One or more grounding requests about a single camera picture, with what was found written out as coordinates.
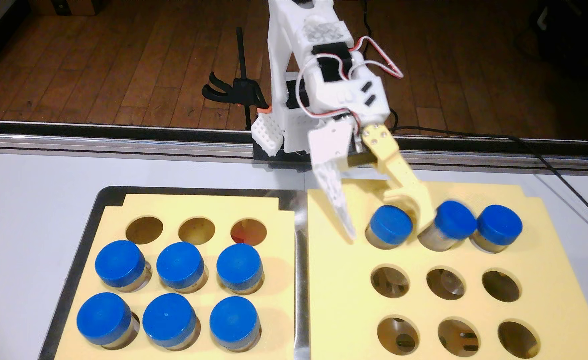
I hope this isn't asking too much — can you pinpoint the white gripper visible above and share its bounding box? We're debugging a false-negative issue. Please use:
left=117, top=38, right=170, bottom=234
left=304, top=67, right=437, bottom=242

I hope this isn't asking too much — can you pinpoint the black bar clamp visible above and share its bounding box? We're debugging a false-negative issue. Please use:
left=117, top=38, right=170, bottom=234
left=201, top=26, right=271, bottom=130

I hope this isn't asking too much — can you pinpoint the black metal tray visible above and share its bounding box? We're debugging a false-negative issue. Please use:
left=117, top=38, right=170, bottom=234
left=38, top=186, right=311, bottom=360

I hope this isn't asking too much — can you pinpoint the dark bulky object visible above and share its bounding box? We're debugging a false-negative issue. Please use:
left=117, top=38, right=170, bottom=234
left=516, top=0, right=588, bottom=78

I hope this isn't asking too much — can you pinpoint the black hanging cable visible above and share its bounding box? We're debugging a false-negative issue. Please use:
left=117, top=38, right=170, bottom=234
left=361, top=0, right=400, bottom=133

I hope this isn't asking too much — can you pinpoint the aluminium table edge rail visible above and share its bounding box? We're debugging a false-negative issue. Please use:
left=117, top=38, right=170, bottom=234
left=0, top=120, right=588, bottom=173

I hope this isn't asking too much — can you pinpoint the yellow foam rack in tray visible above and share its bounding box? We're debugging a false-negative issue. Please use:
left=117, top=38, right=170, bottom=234
left=54, top=193, right=296, bottom=360

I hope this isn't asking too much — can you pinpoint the blue capped test tube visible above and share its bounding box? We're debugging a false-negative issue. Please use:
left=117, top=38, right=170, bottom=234
left=216, top=243, right=265, bottom=295
left=76, top=292, right=139, bottom=350
left=209, top=296, right=262, bottom=352
left=142, top=293, right=198, bottom=351
left=155, top=242, right=208, bottom=294
left=471, top=204, right=524, bottom=253
left=365, top=205, right=415, bottom=250
left=418, top=200, right=478, bottom=252
left=94, top=240, right=151, bottom=293

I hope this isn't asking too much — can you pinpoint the long black cable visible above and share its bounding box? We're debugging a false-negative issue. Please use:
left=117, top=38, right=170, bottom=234
left=391, top=125, right=588, bottom=237

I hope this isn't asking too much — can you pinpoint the large yellow foam rack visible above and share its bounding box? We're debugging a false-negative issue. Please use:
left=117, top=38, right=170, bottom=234
left=307, top=177, right=588, bottom=360

